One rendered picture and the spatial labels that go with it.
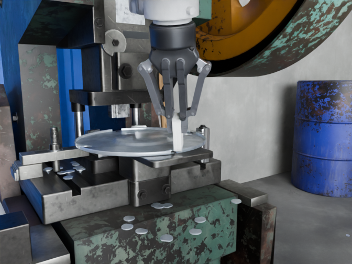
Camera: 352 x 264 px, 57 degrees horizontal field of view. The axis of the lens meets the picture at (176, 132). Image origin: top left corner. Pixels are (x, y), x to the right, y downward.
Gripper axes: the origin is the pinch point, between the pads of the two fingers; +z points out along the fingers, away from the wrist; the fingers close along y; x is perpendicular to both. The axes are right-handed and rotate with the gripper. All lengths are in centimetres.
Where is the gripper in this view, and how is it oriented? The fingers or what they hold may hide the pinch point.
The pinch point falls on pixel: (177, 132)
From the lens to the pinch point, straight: 61.8
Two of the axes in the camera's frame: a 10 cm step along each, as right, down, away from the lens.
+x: 1.5, -4.8, 8.6
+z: 0.5, 8.8, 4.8
